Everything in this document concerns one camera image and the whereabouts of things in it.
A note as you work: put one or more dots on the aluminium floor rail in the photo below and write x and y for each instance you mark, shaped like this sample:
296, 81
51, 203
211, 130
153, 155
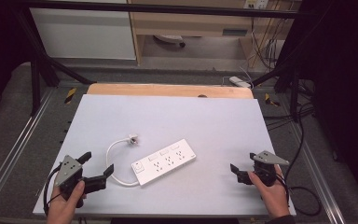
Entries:
318, 174
15, 151

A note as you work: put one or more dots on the white table mat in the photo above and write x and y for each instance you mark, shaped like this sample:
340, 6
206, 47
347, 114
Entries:
180, 121

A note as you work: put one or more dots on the wooden table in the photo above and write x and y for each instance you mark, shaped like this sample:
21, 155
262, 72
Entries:
167, 90

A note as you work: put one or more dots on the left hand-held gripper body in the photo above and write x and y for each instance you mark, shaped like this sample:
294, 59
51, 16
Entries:
69, 171

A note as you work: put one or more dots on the black curtain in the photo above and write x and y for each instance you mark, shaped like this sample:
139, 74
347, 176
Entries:
345, 77
0, 40

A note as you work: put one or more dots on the black metal frame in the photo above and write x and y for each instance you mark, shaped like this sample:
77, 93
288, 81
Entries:
167, 8

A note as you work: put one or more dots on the small white power strip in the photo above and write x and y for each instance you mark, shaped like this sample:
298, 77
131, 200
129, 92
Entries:
239, 81

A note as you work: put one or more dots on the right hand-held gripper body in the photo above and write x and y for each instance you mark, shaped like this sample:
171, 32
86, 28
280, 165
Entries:
264, 169

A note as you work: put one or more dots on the white power plug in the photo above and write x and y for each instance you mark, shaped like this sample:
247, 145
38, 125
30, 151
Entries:
133, 139

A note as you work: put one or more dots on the person's left hand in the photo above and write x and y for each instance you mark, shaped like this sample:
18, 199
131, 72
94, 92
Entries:
62, 203

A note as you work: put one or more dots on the wooden desk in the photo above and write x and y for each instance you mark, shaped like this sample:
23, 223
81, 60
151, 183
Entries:
192, 23

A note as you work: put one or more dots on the white wall outlet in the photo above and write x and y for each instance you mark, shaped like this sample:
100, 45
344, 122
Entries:
256, 3

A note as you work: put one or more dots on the white cabinet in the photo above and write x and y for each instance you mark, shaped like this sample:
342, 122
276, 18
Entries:
84, 31

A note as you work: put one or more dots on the yellow black tape strip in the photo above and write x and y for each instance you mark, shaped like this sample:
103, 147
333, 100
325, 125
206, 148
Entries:
271, 100
70, 95

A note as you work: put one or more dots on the office chair base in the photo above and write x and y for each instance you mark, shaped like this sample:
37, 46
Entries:
170, 39

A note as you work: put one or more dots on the person's right hand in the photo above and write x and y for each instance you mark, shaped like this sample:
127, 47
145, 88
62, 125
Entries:
272, 196

